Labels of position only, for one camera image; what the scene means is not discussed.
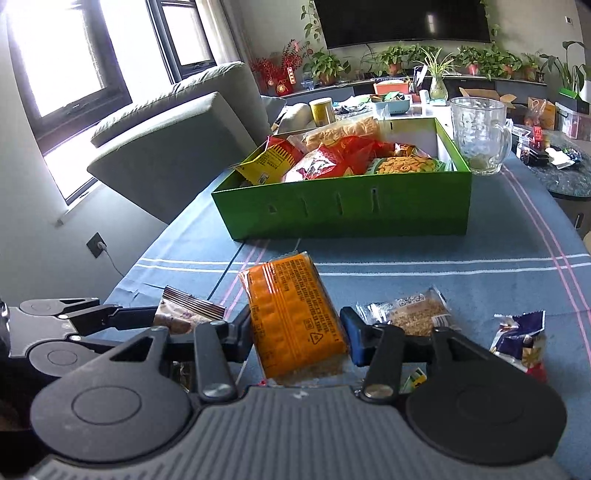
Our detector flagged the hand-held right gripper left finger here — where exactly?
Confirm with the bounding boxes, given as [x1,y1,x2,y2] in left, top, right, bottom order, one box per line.
[106,305,254,401]

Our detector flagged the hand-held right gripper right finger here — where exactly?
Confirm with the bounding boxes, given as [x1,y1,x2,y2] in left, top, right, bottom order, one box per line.
[341,307,492,401]

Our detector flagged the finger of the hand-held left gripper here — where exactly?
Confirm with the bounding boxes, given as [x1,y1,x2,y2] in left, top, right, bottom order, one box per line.
[69,324,153,349]
[58,298,162,324]

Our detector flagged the orange cracker packet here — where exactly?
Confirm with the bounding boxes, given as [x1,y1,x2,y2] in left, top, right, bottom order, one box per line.
[239,251,349,386]

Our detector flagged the brown snack packet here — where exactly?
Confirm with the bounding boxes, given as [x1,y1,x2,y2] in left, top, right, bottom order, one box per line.
[153,286,227,335]

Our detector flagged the green cardboard box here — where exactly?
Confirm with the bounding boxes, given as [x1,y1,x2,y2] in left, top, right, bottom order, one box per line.
[211,116,472,241]

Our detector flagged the red and yellow snack packet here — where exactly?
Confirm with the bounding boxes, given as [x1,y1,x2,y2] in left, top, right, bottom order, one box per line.
[233,136,305,186]

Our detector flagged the clear oat bar packet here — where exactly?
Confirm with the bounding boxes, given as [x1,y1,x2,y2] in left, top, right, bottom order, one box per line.
[355,286,462,337]

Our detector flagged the small green yellow packet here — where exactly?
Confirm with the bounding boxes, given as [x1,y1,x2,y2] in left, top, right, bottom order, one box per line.
[399,367,428,393]

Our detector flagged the blue striped tablecloth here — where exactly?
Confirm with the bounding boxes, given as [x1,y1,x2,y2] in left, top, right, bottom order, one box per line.
[104,152,591,480]

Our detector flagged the blue and purple snack packet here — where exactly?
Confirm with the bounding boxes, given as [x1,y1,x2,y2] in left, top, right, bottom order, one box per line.
[489,310,548,383]

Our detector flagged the grey sofa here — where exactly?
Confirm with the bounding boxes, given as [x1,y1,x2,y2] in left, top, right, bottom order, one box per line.
[87,61,273,224]

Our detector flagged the red and white snack packet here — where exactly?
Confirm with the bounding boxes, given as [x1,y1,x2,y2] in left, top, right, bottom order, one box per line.
[284,148,356,183]

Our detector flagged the green round cracker packet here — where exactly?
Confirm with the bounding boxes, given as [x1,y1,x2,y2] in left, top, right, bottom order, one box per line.
[369,156,439,176]

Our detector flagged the shiny red snack packet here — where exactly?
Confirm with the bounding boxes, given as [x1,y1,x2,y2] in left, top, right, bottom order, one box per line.
[323,136,398,176]

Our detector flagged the clear bag of yellow crisps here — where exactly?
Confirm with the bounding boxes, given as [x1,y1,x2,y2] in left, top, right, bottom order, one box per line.
[302,116,382,153]

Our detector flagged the yellow tin can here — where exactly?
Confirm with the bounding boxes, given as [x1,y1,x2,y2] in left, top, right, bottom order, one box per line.
[309,97,337,127]

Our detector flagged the beige pillow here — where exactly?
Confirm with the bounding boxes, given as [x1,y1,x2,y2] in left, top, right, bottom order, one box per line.
[277,102,315,134]

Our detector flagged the teal plastic basket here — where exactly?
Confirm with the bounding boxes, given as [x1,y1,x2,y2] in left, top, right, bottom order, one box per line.
[372,99,411,116]

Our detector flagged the white oval table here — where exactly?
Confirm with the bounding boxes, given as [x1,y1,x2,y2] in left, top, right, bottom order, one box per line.
[272,99,455,134]

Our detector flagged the clear glass mug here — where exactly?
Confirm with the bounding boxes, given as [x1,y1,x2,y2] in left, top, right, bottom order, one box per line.
[450,97,513,176]

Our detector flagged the grey television cabinet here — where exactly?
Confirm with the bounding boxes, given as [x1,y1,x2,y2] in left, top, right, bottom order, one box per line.
[261,74,550,112]

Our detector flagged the orange storage box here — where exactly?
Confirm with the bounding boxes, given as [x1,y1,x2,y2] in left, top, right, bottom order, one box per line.
[373,79,411,97]

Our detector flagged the spider plant in glass vase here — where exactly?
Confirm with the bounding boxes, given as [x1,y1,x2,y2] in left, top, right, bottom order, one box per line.
[413,46,458,100]

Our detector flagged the dark marble round table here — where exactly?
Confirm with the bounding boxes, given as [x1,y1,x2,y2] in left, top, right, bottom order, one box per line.
[505,129,591,236]

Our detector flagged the dark framed window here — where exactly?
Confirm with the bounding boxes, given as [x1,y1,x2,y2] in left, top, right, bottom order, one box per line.
[0,0,218,206]

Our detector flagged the white crumpled tissue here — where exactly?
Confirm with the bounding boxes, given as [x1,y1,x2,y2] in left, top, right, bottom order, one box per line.
[545,147,573,169]

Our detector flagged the bushy potted pothos plant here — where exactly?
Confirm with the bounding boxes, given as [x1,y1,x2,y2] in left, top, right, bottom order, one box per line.
[302,48,352,86]

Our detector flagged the red berry decoration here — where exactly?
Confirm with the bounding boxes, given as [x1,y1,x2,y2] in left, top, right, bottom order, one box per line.
[249,39,303,97]

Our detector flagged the potted plant in red pot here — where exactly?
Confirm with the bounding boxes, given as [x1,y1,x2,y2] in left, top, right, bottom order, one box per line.
[376,44,419,77]

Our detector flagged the open cardboard box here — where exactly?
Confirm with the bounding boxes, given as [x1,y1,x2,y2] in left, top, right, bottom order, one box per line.
[459,88,518,109]

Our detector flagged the yellow paper bag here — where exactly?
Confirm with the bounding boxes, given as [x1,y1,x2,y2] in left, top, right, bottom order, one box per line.
[529,97,557,130]

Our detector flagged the beige curtain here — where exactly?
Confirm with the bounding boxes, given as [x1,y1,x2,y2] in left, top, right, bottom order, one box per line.
[203,0,252,65]

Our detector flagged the clear plastic storage box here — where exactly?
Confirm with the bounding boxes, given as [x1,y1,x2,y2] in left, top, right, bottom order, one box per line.
[555,102,591,139]

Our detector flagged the row of leafy potted plants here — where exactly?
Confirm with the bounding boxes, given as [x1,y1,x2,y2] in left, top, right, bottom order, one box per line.
[455,44,522,79]

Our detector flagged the green ivy vine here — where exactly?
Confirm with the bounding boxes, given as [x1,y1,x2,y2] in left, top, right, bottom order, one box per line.
[300,0,502,47]

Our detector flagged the small dark potted plant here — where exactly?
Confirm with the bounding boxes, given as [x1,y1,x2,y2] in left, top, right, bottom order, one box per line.
[522,53,543,81]

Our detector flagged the tall plant in white pot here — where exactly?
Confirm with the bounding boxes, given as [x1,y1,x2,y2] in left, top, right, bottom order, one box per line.
[540,41,591,104]

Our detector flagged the white power cable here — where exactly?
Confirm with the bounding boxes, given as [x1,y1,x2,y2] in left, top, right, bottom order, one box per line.
[104,247,125,278]

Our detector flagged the black wall socket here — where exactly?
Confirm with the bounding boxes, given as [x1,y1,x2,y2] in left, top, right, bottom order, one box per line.
[87,232,109,258]

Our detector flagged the black wall television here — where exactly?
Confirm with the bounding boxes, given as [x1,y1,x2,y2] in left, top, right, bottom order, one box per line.
[313,0,491,49]

